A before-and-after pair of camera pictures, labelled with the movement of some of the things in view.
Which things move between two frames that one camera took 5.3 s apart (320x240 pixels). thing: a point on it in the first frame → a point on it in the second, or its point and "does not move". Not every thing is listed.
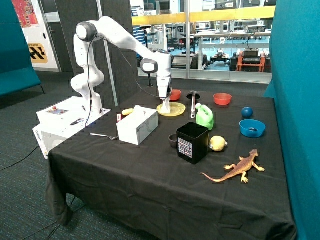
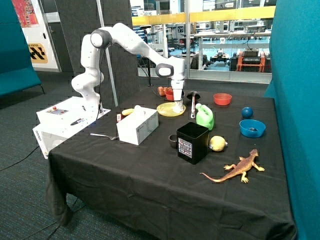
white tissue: [166, 106] → [177, 107]
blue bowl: [251, 128] does not move
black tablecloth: [184, 163] does not move
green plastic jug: [204, 116] does not move
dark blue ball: [247, 112] does not move
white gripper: [163, 77] → [177, 85]
